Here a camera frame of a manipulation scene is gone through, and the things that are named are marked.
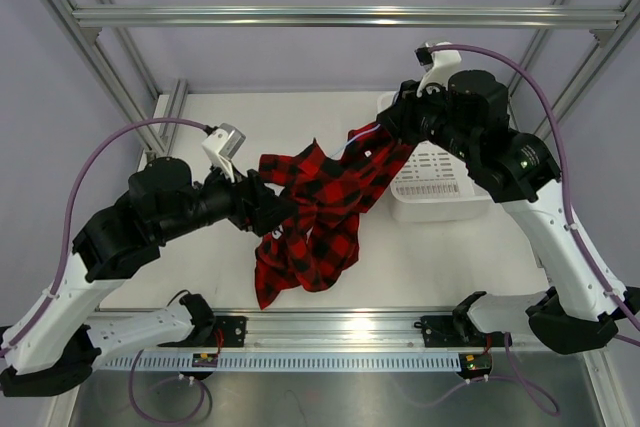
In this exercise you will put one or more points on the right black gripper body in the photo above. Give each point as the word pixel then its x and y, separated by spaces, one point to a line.
pixel 426 117

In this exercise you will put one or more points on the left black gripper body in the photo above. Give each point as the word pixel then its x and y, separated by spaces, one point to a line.
pixel 249 215

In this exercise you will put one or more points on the light blue wire hanger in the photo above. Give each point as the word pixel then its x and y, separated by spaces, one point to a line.
pixel 353 139

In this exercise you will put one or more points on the red black plaid shirt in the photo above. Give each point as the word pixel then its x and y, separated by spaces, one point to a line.
pixel 314 247

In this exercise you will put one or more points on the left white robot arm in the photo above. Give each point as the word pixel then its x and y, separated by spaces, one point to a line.
pixel 162 203

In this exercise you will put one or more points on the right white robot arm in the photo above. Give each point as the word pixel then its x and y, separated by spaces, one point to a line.
pixel 467 117

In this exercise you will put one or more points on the white plastic basket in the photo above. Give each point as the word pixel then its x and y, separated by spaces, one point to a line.
pixel 434 186

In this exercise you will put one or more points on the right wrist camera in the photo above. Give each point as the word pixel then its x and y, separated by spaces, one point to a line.
pixel 440 61

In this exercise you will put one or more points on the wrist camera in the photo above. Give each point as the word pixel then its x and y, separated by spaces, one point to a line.
pixel 440 61
pixel 220 146

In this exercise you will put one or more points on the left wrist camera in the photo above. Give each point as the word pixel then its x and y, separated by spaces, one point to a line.
pixel 220 146

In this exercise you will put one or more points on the aluminium frame crossbar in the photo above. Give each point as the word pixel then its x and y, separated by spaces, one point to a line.
pixel 546 17

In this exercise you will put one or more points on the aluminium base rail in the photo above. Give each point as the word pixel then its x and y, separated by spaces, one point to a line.
pixel 333 331

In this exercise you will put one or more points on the white slotted cable duct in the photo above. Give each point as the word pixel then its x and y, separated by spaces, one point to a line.
pixel 305 362

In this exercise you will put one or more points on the right aluminium frame post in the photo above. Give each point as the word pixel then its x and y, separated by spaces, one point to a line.
pixel 568 64

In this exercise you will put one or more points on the aluminium frame post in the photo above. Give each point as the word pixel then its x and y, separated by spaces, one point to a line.
pixel 89 49
pixel 568 64

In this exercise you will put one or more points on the left aluminium frame post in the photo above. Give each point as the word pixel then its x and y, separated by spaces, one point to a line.
pixel 89 49

